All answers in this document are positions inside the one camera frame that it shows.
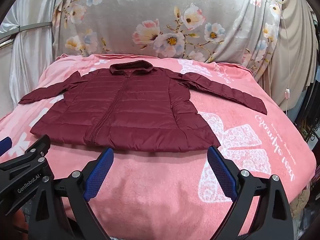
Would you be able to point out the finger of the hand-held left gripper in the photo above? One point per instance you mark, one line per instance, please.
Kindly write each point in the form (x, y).
(30, 156)
(5, 145)

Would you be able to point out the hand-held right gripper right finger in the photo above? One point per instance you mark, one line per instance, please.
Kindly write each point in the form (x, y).
(222, 172)

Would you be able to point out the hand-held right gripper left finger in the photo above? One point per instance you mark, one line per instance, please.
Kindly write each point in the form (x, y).
(100, 172)

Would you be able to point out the maroon puffer jacket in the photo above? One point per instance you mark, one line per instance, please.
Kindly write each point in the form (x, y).
(125, 110)

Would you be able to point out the pink blanket with white bows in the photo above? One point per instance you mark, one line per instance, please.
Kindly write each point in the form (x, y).
(155, 195)

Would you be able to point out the white satin cloth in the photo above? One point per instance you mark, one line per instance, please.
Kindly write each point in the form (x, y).
(32, 60)

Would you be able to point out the black metal rack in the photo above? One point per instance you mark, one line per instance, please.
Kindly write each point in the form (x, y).
(310, 132)

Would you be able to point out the beige curtain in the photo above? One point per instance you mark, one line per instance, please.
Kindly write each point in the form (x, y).
(295, 55)

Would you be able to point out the grey floral bed sheet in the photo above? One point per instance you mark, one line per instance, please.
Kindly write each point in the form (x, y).
(150, 5)

